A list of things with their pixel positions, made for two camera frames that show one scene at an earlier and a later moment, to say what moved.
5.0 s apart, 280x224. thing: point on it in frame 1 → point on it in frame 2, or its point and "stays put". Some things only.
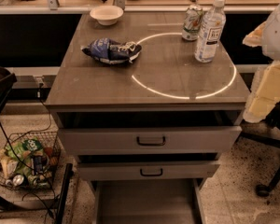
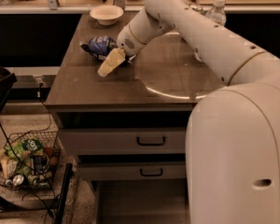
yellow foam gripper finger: (272, 83) → (116, 57)
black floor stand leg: (69, 173) stays put
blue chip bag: (112, 51) stays put
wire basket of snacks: (28, 161) stays put
